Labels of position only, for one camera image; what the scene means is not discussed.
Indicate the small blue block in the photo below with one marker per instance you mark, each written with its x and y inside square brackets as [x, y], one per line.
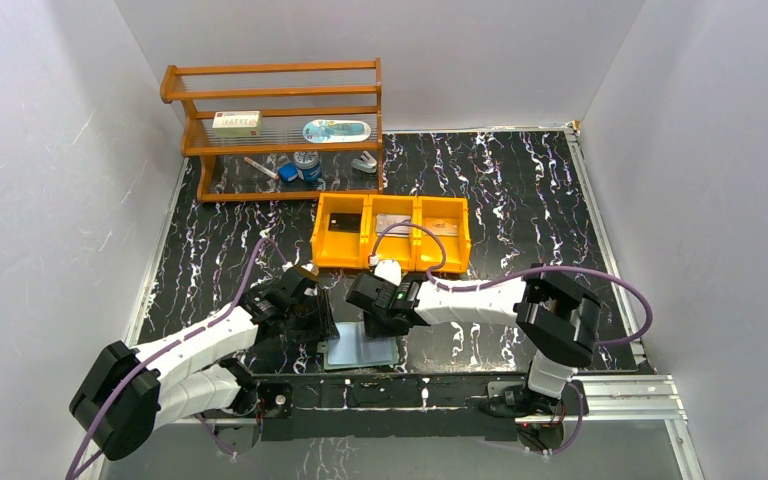
[287, 172]

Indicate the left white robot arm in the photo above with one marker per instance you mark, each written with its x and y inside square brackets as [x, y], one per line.
[129, 392]

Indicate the white red box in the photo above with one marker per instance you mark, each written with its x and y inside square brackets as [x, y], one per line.
[237, 124]

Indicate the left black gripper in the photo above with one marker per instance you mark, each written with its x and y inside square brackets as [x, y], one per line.
[317, 316]

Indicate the orange wooden shelf rack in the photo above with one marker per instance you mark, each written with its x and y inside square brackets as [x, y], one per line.
[288, 95]

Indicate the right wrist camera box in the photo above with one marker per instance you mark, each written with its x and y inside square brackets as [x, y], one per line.
[389, 270]

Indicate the black VIP card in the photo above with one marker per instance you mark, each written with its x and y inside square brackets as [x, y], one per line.
[345, 222]

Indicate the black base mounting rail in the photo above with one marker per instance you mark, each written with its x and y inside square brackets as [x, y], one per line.
[487, 406]

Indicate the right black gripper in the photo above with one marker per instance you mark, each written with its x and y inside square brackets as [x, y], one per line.
[367, 314]

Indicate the bronze card in bin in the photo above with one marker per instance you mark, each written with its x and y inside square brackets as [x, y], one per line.
[442, 227]

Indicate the blue blister pack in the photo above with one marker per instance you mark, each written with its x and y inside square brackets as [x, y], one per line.
[323, 131]

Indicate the blue white jar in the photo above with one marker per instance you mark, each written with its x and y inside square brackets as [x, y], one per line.
[308, 165]

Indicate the yellow three-compartment bin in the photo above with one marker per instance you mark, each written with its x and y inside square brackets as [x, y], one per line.
[418, 232]

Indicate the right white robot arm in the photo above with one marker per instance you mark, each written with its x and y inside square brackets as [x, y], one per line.
[556, 314]

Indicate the green card holder wallet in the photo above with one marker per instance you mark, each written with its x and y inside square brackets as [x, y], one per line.
[352, 348]

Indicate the white marker pen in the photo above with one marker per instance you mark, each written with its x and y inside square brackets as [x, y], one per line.
[261, 168]

